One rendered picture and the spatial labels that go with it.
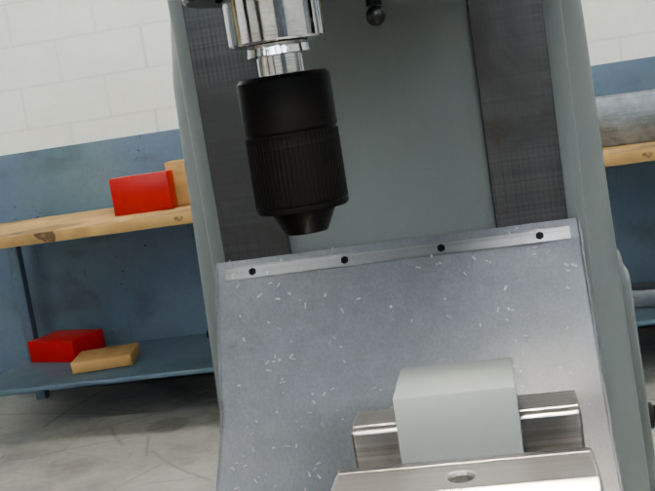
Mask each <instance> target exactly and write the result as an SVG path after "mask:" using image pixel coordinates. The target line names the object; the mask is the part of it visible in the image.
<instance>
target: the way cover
mask: <svg viewBox="0 0 655 491"><path fill-rule="evenodd" d="M517 227H519V228H518V229H516V230H515V228H517ZM538 229H541V230H539V231H538ZM508 232H510V233H511V234H509V233H508ZM533 246H537V247H533ZM547 251H550V252H549V253H548V254H545V253H546V252H547ZM534 253H536V254H534ZM430 254H432V255H433V257H432V258H431V255H430ZM533 254H534V255H533ZM473 256H474V257H476V258H477V259H476V260H475V259H474V258H472V257H473ZM280 259H283V261H281V260H280ZM485 260H487V262H486V261H485ZM489 261H491V263H490V264H489ZM439 262H441V263H442V264H439V265H436V264H435V263H439ZM564 263H567V264H569V266H565V265H563V264H564ZM571 263H573V264H576V265H577V267H574V266H571ZM214 266H215V296H216V326H217V355H218V386H219V417H220V429H219V448H218V463H217V477H216V491H239V490H240V491H304V488H306V491H331V488H332V485H333V483H334V481H335V478H336V476H337V474H338V471H340V470H347V469H356V468H357V466H356V460H355V453H354V447H353V440H352V431H353V426H354V423H355V420H356V417H357V415H358V412H360V411H369V410H378V409H388V408H390V407H391V406H393V396H394V392H395V389H396V386H397V382H398V378H399V374H400V370H401V369H403V368H412V367H421V366H430V365H440V364H449V363H457V362H466V361H476V360H485V359H501V358H512V359H513V364H514V365H515V366H516V368H514V371H515V378H516V386H517V394H518V396H522V395H532V394H541V393H549V392H556V388H558V387H560V389H559V390H558V392H560V391H570V390H574V391H575V393H576V396H577V398H578V401H579V405H580V409H581V413H582V422H583V430H584V438H585V446H586V447H591V448H592V449H593V451H594V454H595V457H596V460H597V466H598V469H599V472H600V476H601V479H602V484H603V490H604V491H624V487H623V482H622V476H621V471H620V466H619V460H618V455H617V449H616V443H615V438H614V432H613V427H612V422H611V416H610V410H609V405H608V399H607V393H606V388H605V382H604V376H603V369H602V362H601V356H600V349H599V343H598V337H597V325H596V318H595V312H594V305H593V299H592V293H591V286H590V280H589V273H588V267H587V260H586V253H585V248H584V241H583V235H582V228H581V221H580V217H575V218H567V219H560V220H552V221H544V222H537V223H529V224H522V225H514V226H506V227H498V228H491V229H483V230H476V231H468V232H460V233H452V234H444V235H437V236H430V237H422V238H414V239H406V240H398V241H391V242H384V243H376V244H368V245H353V246H345V247H339V248H334V249H333V250H331V249H323V250H315V251H307V252H299V253H292V254H285V255H277V256H269V257H261V258H254V259H246V260H238V261H231V262H223V263H215V264H214ZM416 267H421V269H419V268H416ZM566 269H567V270H570V272H566V271H565V270H566ZM267 271H268V275H266V274H267ZM463 272H465V273H466V274H467V275H466V276H465V274H464V273H463ZM232 274H234V275H233V278H234V279H232V276H231V275H232ZM271 282H272V283H271ZM269 283H270V284H269ZM279 283H280V284H279ZM278 284H279V286H278V287H277V285H278ZM237 285H238V287H236V286H237ZM505 285H507V288H506V290H504V287H505ZM567 286H568V287H570V289H569V290H568V289H567V288H566V287H567ZM287 292H289V293H291V295H289V294H287ZM260 293H261V294H262V295H261V296H260V297H258V298H257V297H256V296H257V295H259V294H260ZM325 294H326V297H325ZM359 297H361V299H359V300H357V298H359ZM276 298H281V299H280V300H276ZM444 298H446V300H443V299H444ZM298 299H300V301H298ZM304 303H306V309H305V304H304ZM391 305H392V308H390V306H391ZM497 307H499V312H497ZM508 307H509V308H510V309H511V310H513V309H515V310H514V311H512V312H511V310H510V311H509V310H508V309H507V308H508ZM340 309H342V310H343V312H344V313H342V311H341V310H340ZM527 313H530V314H529V315H528V316H527V315H526V314H527ZM239 315H241V316H242V317H241V318H240V317H239ZM447 315H449V316H450V318H449V317H448V316H447ZM391 318H394V319H393V320H392V319H391ZM505 319H507V320H509V321H506V320H505ZM411 320H412V322H411ZM267 321H270V323H267ZM479 323H481V324H482V326H480V325H479ZM277 327H279V328H280V329H281V330H279V329H277ZM567 327H569V328H568V330H567V329H566V328H567ZM523 335H528V336H523ZM333 336H334V337H335V338H336V339H334V338H333ZM243 337H245V339H246V342H244V340H243ZM529 338H530V341H527V339H529ZM515 339H518V341H517V342H515ZM290 340H291V342H290ZM329 340H330V343H329ZM339 346H342V348H339ZM522 351H523V352H524V355H523V353H522ZM291 354H293V356H292V357H291V358H293V359H291V358H289V357H290V355H291ZM274 355H276V358H274ZM278 359H280V360H281V361H278ZM268 360H270V361H269V362H268V363H267V364H265V363H266V362H267V361H268ZM272 360H275V361H276V362H272ZM344 360H345V361H346V362H345V363H344ZM559 366H560V367H561V368H559ZM266 369H270V370H272V372H269V371H266ZM520 371H521V372H520ZM570 372H572V373H570ZM283 378H284V379H283ZM281 379H283V380H281ZM283 381H286V382H285V383H281V384H280V382H283ZM238 384H239V385H241V387H238ZM521 385H523V387H522V386H521ZM374 387H376V389H372V388H374ZM332 388H335V389H333V390H330V389H332ZM380 389H382V391H381V392H380V391H379V390H380ZM283 391H285V393H284V394H282V392H283ZM324 392H326V394H325V396H323V393H324ZM312 393H314V394H313V395H312ZM313 400H314V401H316V403H314V402H313ZM589 403H590V404H591V405H590V406H588V404H589ZM352 406H354V407H355V409H352ZM393 407H394V406H393ZM336 409H338V411H336ZM276 411H279V412H278V413H276ZM307 411H309V412H313V413H308V412H307ZM342 418H343V419H344V420H342ZM256 420H257V421H258V423H257V424H256V423H255V421H256ZM295 420H298V423H296V421H295ZM321 423H324V425H325V427H324V428H323V426H322V425H321ZM302 425H303V426H302ZM246 426H250V427H249V428H246ZM301 426H302V428H300V427H301ZM251 433H253V434H252V435H250V434H251ZM295 444H297V448H295ZM285 445H290V447H285ZM273 446H275V448H273V449H272V447H273ZM252 448H253V449H254V452H253V450H252ZM243 455H244V456H245V458H243ZM236 462H239V464H237V465H235V463H236ZM319 462H321V463H320V464H319V465H316V464H317V463H319ZM244 465H248V466H247V467H245V468H244V467H243V466H244ZM232 467H233V468H234V469H235V470H234V471H232V469H231V468H232ZM314 468H316V469H315V470H314ZM308 472H310V474H311V476H310V477H309V474H308ZM266 473H267V475H265V474H266ZM317 474H318V475H319V476H320V477H321V479H319V478H318V476H317ZM258 475H259V476H260V478H258V477H257V476H258ZM254 480H256V481H257V483H256V482H255V481H254ZM274 485H277V487H274ZM238 486H239V489H236V490H234V488H235V487H238Z"/></svg>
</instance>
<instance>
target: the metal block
mask: <svg viewBox="0 0 655 491"><path fill-rule="evenodd" d="M393 406H394V413H395V419H396V426H397V433H398V440H399V446H400V452H401V459H402V464H410V463H421V462H432V461H442V460H453V459H464V458H474V457H484V456H495V455H506V454H517V453H524V446H523V438H522V430H521V423H520V409H519V402H518V394H517V386H516V378H515V371H514V364H513V359H512V358H501V359H485V360H476V361H466V362H457V363H449V364H440V365H430V366H421V367H412V368H403V369H401V370H400V374H399V378H398V382H397V386H396V389H395V392H394V396H393Z"/></svg>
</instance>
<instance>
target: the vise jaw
mask: <svg viewBox="0 0 655 491"><path fill-rule="evenodd" d="M331 491H604V490H603V484H602V479H601V476H600V472H599V469H598V466H597V460H596V457H595V454H594V451H593V449H592V448H591V447H580V448H569V449H559V450H548V451H537V452H527V453H517V454H506V455H495V456H484V457H474V458H464V459H453V460H442V461H432V462H421V463H410V464H400V465H390V466H379V467H368V468H357V469H347V470H340V471H338V474H337V476H336V478H335V481H334V483H333V485H332V488H331Z"/></svg>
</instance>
